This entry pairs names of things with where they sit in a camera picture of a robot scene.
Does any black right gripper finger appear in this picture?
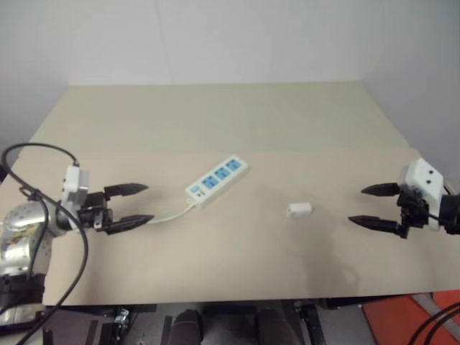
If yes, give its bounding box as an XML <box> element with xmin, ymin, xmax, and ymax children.
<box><xmin>347</xmin><ymin>214</ymin><xmax>401</xmax><ymax>236</ymax></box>
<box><xmin>360</xmin><ymin>182</ymin><xmax>400</xmax><ymax>197</ymax></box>

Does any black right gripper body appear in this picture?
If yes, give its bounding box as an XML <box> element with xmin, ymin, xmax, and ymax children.
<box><xmin>395</xmin><ymin>186</ymin><xmax>433</xmax><ymax>240</ymax></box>

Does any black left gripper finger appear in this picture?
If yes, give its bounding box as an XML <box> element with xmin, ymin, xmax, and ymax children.
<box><xmin>106</xmin><ymin>214</ymin><xmax>156</xmax><ymax>236</ymax></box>
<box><xmin>103</xmin><ymin>183</ymin><xmax>150</xmax><ymax>198</ymax></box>

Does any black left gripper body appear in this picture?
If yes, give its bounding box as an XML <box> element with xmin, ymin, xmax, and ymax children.
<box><xmin>76</xmin><ymin>191</ymin><xmax>115</xmax><ymax>235</ymax></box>

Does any white plug adapter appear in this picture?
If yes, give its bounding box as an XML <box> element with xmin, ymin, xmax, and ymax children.
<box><xmin>285</xmin><ymin>202</ymin><xmax>313</xmax><ymax>219</ymax></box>

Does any white power strip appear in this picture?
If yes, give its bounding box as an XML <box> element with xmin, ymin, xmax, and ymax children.
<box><xmin>184</xmin><ymin>154</ymin><xmax>250</xmax><ymax>210</ymax></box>

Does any orange red floor object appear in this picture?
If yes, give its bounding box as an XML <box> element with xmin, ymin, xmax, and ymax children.
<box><xmin>360</xmin><ymin>290</ymin><xmax>460</xmax><ymax>345</ymax></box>

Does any dark rounded shape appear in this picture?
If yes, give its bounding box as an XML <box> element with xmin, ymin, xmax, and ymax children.
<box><xmin>173</xmin><ymin>309</ymin><xmax>203</xmax><ymax>345</ymax></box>

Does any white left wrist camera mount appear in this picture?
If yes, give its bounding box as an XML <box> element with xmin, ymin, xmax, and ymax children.
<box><xmin>59</xmin><ymin>165</ymin><xmax>91</xmax><ymax>231</ymax></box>

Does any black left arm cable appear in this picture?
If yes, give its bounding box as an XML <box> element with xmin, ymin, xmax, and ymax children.
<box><xmin>0</xmin><ymin>142</ymin><xmax>90</xmax><ymax>345</ymax></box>

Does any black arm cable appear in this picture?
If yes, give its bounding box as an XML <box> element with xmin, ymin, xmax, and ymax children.
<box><xmin>0</xmin><ymin>142</ymin><xmax>90</xmax><ymax>345</ymax></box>
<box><xmin>412</xmin><ymin>300</ymin><xmax>460</xmax><ymax>345</ymax></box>

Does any white power strip cord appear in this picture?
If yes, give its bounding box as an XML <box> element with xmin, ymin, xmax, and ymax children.
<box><xmin>146</xmin><ymin>199</ymin><xmax>198</xmax><ymax>226</ymax></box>

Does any black table frame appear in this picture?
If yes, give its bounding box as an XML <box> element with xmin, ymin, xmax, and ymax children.
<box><xmin>42</xmin><ymin>295</ymin><xmax>364</xmax><ymax>345</ymax></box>

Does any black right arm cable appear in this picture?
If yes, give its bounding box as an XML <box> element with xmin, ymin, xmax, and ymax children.
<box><xmin>412</xmin><ymin>300</ymin><xmax>460</xmax><ymax>345</ymax></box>

